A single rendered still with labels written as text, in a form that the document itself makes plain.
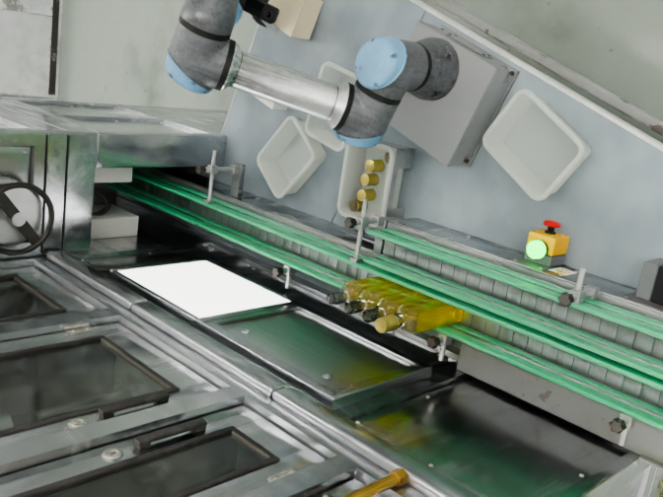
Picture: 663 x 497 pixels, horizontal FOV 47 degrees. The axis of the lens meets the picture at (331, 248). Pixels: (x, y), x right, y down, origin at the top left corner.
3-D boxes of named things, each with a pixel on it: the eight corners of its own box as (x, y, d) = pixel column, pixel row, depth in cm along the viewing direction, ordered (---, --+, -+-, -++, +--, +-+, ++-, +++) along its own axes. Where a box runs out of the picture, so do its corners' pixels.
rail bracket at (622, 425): (627, 430, 157) (599, 448, 148) (635, 400, 156) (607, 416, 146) (646, 438, 155) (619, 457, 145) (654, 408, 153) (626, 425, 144)
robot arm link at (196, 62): (407, 106, 175) (178, 22, 157) (380, 160, 182) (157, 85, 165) (398, 85, 185) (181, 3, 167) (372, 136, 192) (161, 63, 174)
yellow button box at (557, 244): (539, 255, 182) (522, 258, 177) (545, 226, 180) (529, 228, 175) (564, 264, 178) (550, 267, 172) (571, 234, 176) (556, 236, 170)
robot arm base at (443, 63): (421, 29, 188) (396, 25, 181) (468, 49, 179) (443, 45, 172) (402, 87, 194) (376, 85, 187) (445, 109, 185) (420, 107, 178)
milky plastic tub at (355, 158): (355, 212, 222) (334, 213, 216) (367, 136, 216) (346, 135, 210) (401, 227, 211) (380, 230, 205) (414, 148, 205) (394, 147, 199)
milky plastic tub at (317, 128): (323, 132, 231) (302, 132, 225) (343, 61, 223) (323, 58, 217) (361, 155, 221) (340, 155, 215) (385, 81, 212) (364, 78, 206)
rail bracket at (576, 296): (583, 294, 162) (552, 303, 152) (591, 261, 160) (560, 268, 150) (601, 300, 159) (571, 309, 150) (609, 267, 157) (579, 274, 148)
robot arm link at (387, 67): (437, 56, 173) (400, 50, 164) (410, 106, 180) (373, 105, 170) (404, 31, 179) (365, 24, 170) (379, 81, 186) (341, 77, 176)
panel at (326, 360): (205, 266, 238) (108, 278, 214) (206, 257, 237) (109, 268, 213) (431, 378, 179) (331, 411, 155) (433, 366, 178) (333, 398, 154)
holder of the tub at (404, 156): (354, 230, 224) (335, 231, 218) (369, 137, 217) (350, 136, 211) (399, 246, 212) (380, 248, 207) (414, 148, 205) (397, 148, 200)
